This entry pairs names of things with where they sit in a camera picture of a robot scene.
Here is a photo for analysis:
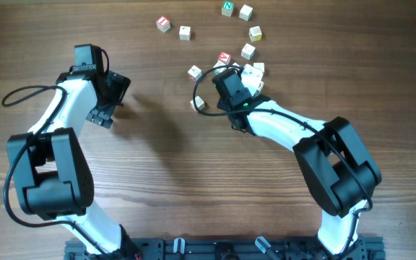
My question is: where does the red A letter block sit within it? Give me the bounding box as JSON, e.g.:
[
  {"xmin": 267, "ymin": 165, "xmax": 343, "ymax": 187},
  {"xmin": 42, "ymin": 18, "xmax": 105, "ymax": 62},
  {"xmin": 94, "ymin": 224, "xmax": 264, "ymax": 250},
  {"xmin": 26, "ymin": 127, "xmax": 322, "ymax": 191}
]
[{"xmin": 217, "ymin": 52, "xmax": 232, "ymax": 64}]

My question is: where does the green edged picture block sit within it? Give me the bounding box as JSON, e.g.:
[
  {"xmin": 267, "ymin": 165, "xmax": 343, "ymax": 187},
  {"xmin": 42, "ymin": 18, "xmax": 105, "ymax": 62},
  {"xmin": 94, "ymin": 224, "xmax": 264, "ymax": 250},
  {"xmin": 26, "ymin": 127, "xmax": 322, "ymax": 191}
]
[{"xmin": 213, "ymin": 61, "xmax": 226, "ymax": 75}]

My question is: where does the green brown circle block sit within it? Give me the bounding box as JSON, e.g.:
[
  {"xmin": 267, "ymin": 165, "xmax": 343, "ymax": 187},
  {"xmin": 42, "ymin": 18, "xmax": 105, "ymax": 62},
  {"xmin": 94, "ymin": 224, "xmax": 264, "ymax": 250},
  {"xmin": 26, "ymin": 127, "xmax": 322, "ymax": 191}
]
[{"xmin": 254, "ymin": 81, "xmax": 264, "ymax": 96}]

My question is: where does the yellow edged wooden block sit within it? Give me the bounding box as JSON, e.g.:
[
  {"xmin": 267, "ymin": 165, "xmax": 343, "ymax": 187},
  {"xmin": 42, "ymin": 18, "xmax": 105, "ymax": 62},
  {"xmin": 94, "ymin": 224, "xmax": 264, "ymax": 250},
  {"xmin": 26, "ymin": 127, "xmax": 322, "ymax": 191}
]
[{"xmin": 248, "ymin": 26, "xmax": 262, "ymax": 42}]

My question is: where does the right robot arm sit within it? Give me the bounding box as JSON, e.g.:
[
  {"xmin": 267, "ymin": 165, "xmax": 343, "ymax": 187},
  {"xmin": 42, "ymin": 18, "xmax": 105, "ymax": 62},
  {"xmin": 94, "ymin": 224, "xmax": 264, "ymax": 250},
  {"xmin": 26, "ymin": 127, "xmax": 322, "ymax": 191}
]
[{"xmin": 126, "ymin": 66, "xmax": 386, "ymax": 259}]

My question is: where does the plain white wooden block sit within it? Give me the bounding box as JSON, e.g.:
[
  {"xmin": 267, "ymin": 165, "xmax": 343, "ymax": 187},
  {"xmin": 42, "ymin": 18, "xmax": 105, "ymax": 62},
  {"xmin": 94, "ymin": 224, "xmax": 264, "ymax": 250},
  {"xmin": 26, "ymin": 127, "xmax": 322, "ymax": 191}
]
[{"xmin": 239, "ymin": 4, "xmax": 253, "ymax": 21}]

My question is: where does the green N letter block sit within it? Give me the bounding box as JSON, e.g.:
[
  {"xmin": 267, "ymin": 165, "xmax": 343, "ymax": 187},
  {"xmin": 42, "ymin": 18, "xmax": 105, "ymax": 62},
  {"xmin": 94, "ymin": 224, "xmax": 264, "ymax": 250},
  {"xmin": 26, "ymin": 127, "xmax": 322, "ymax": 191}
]
[{"xmin": 221, "ymin": 1, "xmax": 234, "ymax": 17}]

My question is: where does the plain beige wooden block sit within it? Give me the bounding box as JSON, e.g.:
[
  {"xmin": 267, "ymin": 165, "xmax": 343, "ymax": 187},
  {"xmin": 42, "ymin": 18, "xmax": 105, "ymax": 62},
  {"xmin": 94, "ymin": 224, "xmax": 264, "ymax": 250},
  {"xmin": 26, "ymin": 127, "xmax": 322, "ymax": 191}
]
[{"xmin": 253, "ymin": 63, "xmax": 265, "ymax": 72}]

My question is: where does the white number 2 block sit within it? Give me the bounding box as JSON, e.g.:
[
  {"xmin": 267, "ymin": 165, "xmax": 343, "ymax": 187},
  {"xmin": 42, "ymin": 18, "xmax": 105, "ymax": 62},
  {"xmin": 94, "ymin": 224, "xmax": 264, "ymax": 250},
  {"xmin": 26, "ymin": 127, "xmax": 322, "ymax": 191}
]
[{"xmin": 179, "ymin": 25, "xmax": 191, "ymax": 40}]

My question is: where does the red Y letter block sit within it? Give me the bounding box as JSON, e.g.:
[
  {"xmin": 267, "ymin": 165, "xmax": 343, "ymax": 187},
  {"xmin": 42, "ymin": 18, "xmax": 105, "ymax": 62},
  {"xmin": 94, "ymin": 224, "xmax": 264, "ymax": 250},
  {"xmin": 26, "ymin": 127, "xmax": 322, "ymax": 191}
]
[{"xmin": 190, "ymin": 96, "xmax": 205, "ymax": 111}]

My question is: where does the red O letter block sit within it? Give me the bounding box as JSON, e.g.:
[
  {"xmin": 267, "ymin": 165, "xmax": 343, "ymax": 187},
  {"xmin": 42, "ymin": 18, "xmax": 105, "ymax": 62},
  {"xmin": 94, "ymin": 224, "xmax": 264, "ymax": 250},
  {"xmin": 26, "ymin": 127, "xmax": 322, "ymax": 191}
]
[{"xmin": 188, "ymin": 65, "xmax": 203, "ymax": 82}]

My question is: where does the white block behind finger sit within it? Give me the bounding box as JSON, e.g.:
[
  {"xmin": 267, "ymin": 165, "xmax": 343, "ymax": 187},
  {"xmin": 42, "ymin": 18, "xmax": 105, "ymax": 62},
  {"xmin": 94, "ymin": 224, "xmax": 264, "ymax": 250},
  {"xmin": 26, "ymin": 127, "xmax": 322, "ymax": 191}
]
[{"xmin": 241, "ymin": 43, "xmax": 256, "ymax": 60}]

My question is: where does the red I letter block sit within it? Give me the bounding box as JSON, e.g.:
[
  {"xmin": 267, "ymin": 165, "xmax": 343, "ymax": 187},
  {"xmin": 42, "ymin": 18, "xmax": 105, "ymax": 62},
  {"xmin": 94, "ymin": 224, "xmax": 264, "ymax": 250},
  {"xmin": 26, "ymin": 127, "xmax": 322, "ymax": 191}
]
[{"xmin": 156, "ymin": 16, "xmax": 170, "ymax": 33}]

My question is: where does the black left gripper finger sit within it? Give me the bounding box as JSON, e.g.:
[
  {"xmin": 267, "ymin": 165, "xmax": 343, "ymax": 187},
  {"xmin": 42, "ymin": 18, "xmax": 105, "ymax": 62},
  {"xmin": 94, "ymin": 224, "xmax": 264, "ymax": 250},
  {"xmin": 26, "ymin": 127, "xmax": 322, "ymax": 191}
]
[
  {"xmin": 106, "ymin": 71, "xmax": 131, "ymax": 105},
  {"xmin": 86, "ymin": 105, "xmax": 116, "ymax": 129}
]

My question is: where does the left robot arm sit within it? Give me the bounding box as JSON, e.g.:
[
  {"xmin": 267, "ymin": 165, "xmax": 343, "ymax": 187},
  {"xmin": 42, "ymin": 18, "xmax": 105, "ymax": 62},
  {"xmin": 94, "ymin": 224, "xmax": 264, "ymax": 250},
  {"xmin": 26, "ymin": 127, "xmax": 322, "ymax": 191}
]
[{"xmin": 3, "ymin": 44, "xmax": 141, "ymax": 259}]

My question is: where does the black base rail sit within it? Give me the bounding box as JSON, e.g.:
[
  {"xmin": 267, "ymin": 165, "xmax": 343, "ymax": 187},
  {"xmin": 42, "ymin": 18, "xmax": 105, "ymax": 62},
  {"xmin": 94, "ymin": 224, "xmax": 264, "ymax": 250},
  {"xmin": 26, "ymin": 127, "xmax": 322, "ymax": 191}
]
[{"xmin": 64, "ymin": 235, "xmax": 386, "ymax": 260}]

